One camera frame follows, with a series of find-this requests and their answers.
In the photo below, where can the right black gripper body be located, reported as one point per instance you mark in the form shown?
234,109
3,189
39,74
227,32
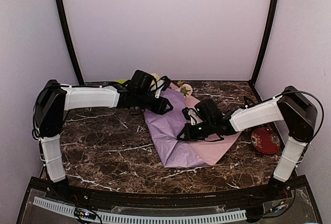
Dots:
200,133

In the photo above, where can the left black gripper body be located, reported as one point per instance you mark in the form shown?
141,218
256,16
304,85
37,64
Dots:
143,102

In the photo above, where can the pink carnation stem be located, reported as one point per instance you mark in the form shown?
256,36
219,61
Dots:
184,88

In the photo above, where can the pale yellow flower stem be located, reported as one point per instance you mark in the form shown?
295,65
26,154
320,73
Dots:
156,76

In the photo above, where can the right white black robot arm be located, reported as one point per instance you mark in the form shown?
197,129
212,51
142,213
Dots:
291,106

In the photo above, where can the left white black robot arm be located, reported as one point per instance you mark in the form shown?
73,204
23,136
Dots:
56,100

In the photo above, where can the green plastic bowl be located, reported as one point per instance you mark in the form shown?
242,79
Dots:
121,81

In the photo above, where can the red floral pouch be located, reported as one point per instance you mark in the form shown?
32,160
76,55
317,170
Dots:
265,140

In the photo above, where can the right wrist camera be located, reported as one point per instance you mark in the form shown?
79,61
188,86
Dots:
191,115

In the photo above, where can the black front rail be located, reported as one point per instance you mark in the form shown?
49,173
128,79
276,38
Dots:
100,199

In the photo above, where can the white slotted cable duct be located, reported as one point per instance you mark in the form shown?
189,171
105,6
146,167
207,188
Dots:
137,215

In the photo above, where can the left black frame post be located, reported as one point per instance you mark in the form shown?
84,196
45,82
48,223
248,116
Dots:
68,41

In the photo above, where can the black frame post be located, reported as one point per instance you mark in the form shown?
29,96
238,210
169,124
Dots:
68,41
264,42

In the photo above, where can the right black frame post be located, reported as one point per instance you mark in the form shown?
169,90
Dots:
264,42

